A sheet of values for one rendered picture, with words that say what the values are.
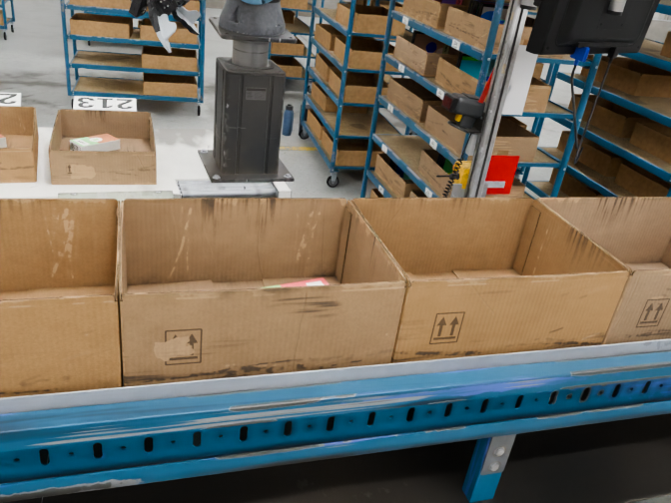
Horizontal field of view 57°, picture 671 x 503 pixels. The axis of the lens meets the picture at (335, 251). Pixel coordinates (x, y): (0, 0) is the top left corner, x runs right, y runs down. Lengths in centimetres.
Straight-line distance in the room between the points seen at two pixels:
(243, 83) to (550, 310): 116
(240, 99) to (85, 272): 92
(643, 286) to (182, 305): 74
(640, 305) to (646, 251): 41
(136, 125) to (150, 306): 145
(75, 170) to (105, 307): 108
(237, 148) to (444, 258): 88
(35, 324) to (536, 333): 74
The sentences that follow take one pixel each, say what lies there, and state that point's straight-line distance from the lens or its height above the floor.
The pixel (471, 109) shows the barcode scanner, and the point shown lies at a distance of 188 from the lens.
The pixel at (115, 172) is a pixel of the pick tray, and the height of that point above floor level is 79.
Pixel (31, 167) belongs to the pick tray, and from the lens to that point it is 190.
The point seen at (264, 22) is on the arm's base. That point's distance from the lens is 186.
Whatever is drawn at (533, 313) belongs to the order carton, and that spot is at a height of 98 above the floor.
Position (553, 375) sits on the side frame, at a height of 91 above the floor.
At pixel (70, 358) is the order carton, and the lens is 88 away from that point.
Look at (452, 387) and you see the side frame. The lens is 96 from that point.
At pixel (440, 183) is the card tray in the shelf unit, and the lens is 263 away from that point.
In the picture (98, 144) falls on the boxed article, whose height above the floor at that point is 79.
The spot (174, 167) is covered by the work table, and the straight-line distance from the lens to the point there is 202.
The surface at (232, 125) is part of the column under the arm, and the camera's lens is 191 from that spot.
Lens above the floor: 149
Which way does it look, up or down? 28 degrees down
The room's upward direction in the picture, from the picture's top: 8 degrees clockwise
